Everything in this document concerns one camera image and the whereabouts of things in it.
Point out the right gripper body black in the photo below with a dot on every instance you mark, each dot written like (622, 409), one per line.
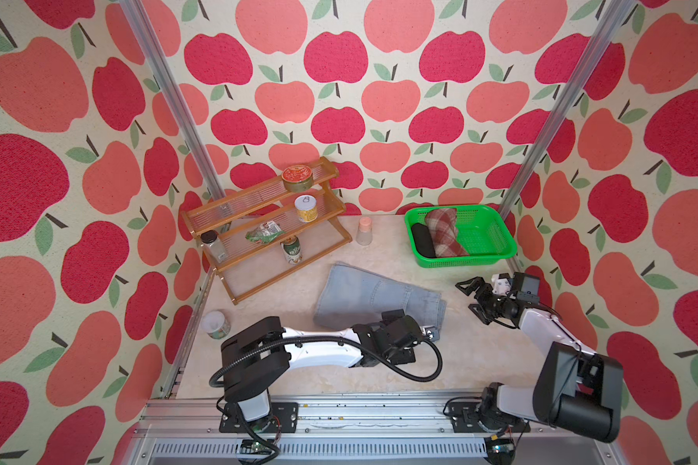
(490, 306)

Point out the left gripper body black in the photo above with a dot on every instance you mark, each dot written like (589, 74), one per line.
(402, 356)

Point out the light denim skirt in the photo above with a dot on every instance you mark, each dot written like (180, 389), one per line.
(357, 296)

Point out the green plastic basket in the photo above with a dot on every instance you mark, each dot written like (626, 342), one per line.
(481, 232)

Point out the black skirt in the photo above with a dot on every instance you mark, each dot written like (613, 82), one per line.
(423, 242)

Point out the red plaid skirt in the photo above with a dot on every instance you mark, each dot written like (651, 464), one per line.
(442, 225)

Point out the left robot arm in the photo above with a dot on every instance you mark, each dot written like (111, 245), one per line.
(255, 358)

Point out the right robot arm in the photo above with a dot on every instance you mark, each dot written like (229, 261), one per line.
(577, 389)

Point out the pink-cap clear bottle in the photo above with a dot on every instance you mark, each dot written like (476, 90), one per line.
(364, 233)

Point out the green snack packet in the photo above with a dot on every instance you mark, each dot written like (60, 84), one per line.
(265, 233)

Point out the wooden two-tier shelf rack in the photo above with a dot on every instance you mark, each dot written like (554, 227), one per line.
(252, 267)

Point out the white small cup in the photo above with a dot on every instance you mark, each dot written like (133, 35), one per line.
(215, 325)

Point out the red-lid tin can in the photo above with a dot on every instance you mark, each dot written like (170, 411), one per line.
(297, 178)

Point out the black-cap spice jar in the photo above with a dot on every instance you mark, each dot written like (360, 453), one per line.
(216, 247)

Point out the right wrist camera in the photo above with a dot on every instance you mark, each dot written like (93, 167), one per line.
(501, 284)

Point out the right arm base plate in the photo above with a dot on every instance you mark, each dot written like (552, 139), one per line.
(467, 416)

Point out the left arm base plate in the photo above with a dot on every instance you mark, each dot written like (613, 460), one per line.
(282, 418)

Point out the left aluminium corner post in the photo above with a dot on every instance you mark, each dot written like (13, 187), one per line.
(144, 32)

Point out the aluminium corner post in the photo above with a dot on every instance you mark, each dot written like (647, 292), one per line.
(144, 32)
(610, 23)

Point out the right aluminium corner post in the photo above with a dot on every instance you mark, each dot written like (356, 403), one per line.
(610, 23)

